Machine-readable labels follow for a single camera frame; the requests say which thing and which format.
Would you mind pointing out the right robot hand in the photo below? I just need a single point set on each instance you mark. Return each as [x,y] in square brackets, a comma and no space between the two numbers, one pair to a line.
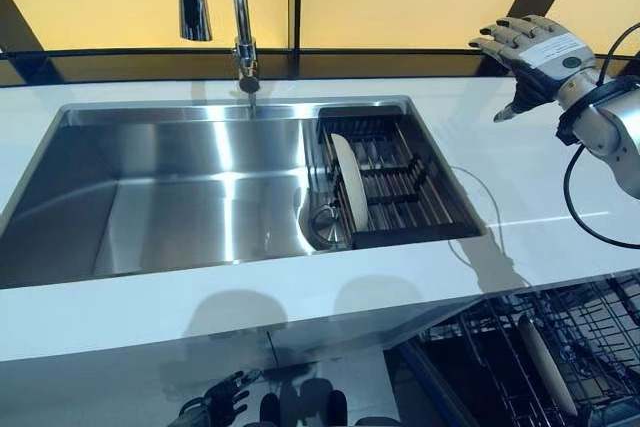
[545,54]

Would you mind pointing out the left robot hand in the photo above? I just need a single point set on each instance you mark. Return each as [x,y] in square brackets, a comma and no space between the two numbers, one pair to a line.
[227,397]

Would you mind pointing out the cream ceramic plate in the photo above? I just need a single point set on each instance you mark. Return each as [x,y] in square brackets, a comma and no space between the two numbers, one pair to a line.
[547,367]
[352,182]

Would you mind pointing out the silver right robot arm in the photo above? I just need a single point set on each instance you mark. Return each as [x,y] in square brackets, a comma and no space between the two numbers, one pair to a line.
[617,124]

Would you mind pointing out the open dishwasher door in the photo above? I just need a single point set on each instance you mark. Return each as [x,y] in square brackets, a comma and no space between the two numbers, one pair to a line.
[450,382]

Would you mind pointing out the black left robot foot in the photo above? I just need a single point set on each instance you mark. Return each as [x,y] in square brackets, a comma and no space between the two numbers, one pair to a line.
[270,412]

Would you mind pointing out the narrow white cabinet door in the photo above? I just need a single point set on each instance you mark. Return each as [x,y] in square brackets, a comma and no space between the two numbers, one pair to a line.
[340,347]

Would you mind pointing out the wide white cabinet door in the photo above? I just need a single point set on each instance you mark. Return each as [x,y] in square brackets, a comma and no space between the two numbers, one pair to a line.
[100,377]

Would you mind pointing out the black dish drying rack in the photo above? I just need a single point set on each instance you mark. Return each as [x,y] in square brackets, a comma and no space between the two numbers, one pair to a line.
[400,182]

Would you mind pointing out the metal sink drain strainer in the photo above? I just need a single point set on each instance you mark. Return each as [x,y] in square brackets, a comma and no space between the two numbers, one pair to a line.
[327,227]

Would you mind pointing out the stainless steel sink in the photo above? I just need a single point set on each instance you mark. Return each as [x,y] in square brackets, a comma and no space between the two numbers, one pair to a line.
[175,197]

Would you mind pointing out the chrome gooseneck faucet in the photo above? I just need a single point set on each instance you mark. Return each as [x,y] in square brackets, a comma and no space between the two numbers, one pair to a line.
[245,22]

